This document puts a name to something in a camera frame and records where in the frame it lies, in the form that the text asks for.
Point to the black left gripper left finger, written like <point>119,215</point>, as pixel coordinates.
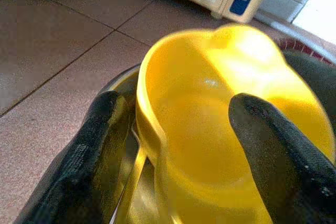
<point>78,161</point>

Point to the steel bowl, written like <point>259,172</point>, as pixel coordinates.
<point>126,87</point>

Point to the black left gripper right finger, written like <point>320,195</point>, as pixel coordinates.
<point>283,166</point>

